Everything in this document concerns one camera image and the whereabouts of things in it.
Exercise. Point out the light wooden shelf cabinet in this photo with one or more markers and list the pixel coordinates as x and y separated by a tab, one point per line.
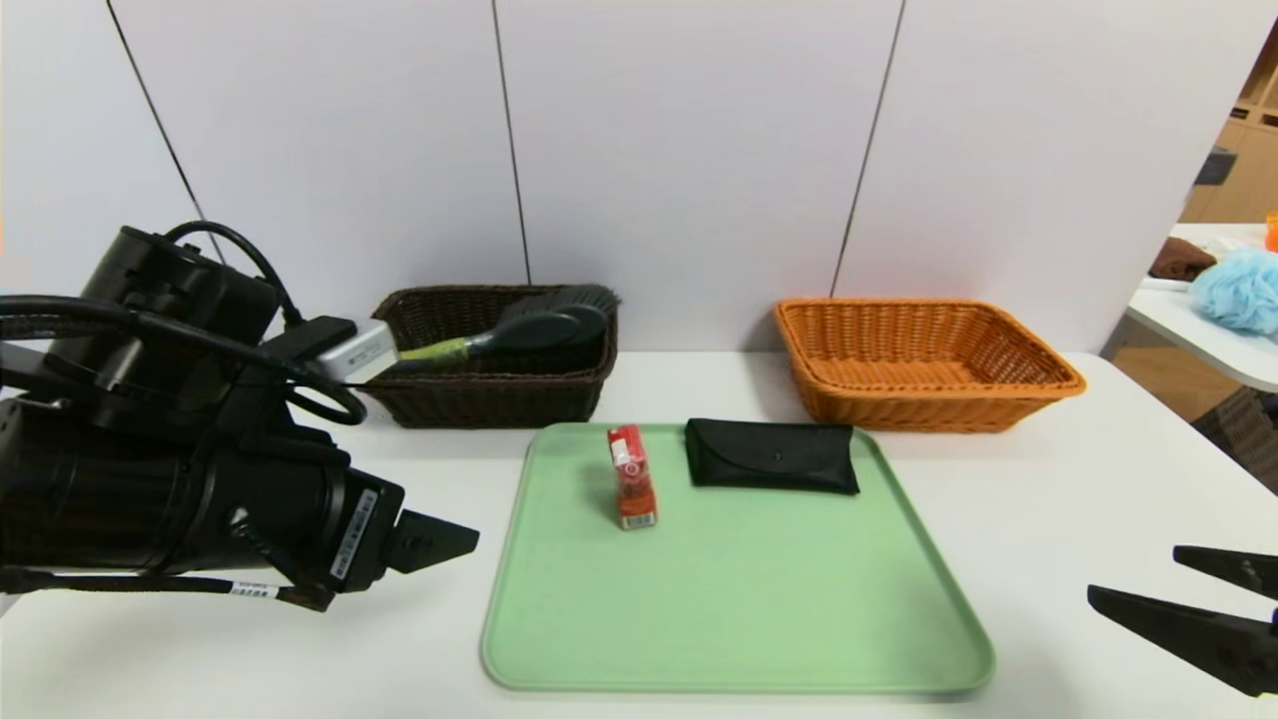
1248	185

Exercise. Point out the brown folded cloth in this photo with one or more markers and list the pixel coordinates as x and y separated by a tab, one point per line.
1178	262

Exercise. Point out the black glasses pouch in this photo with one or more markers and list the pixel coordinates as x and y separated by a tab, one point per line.
769	459

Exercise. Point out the dark woven seat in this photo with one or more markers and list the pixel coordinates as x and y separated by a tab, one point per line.
1243	434

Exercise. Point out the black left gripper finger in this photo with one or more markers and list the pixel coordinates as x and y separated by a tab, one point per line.
429	541

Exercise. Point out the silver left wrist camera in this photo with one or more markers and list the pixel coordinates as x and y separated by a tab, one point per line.
359	352

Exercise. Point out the orange wicker basket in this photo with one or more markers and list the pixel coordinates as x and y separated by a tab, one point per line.
899	409

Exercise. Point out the small red snack box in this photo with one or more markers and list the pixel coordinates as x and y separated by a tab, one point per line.
631	479

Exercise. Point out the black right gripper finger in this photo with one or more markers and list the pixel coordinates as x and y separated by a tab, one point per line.
1198	634
1238	571

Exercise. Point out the white side table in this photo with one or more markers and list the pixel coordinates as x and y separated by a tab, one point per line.
1198	340

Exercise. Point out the dark brown wicker basket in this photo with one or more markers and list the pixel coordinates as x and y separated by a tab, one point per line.
479	404

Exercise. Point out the orange cup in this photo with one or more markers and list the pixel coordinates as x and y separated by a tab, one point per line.
1272	235

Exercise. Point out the light blue bath loofah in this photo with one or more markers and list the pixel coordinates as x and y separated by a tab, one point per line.
1243	290

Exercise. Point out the dark grey box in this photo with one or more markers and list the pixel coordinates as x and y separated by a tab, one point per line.
1213	168

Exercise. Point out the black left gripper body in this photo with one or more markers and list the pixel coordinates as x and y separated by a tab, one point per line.
361	536

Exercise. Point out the light green plastic tray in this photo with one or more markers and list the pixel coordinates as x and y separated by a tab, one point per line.
739	619

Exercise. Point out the orange and black left arm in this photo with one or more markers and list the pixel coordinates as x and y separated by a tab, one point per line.
170	285

